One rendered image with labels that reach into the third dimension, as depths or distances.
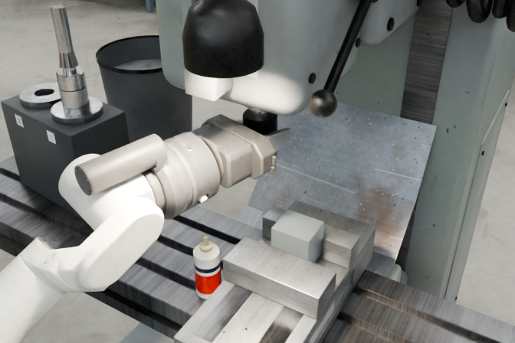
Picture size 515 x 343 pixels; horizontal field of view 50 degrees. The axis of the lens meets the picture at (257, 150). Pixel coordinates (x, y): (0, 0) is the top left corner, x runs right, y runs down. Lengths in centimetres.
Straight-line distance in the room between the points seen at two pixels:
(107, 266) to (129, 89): 208
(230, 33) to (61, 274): 30
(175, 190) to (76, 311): 169
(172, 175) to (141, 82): 200
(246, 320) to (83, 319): 152
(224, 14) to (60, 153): 62
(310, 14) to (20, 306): 42
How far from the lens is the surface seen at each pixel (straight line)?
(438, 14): 99
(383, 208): 108
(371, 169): 109
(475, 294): 240
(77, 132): 98
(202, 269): 85
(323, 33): 61
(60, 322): 226
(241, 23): 47
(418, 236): 121
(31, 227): 110
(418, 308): 91
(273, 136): 73
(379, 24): 74
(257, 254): 80
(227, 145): 68
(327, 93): 58
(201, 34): 47
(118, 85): 267
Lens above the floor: 160
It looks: 31 degrees down
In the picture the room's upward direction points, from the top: straight up
